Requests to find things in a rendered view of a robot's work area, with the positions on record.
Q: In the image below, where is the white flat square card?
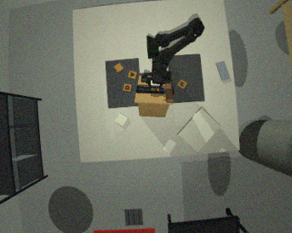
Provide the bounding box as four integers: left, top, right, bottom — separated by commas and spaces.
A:
115, 113, 128, 126

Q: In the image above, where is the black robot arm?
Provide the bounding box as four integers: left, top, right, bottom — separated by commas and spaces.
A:
149, 18, 204, 84

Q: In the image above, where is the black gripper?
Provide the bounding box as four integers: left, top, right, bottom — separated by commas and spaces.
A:
141, 69, 170, 91

